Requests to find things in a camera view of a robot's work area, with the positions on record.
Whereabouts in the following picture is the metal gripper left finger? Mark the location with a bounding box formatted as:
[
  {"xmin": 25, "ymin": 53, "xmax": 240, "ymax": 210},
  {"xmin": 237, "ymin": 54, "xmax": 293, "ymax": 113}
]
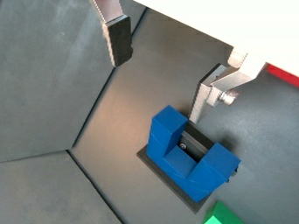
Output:
[{"xmin": 91, "ymin": 0, "xmax": 133, "ymax": 67}]

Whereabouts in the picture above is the red base block with slots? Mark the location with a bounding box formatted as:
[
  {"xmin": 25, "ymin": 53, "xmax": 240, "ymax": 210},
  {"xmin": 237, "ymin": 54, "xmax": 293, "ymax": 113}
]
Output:
[{"xmin": 267, "ymin": 64, "xmax": 299, "ymax": 88}]

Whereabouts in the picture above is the green stepped arch block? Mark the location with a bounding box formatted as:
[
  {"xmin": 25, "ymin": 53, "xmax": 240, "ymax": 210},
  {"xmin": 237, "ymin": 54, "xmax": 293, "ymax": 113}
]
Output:
[{"xmin": 201, "ymin": 201, "xmax": 243, "ymax": 224}]

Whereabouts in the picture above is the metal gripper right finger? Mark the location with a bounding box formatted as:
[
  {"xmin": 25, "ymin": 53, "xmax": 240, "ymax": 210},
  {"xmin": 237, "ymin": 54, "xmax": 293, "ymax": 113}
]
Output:
[{"xmin": 189, "ymin": 49, "xmax": 265, "ymax": 123}]

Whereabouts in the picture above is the blue U-shaped block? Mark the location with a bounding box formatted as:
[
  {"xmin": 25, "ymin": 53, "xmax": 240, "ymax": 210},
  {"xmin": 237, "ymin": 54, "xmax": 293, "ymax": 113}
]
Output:
[{"xmin": 145, "ymin": 106, "xmax": 240, "ymax": 202}]

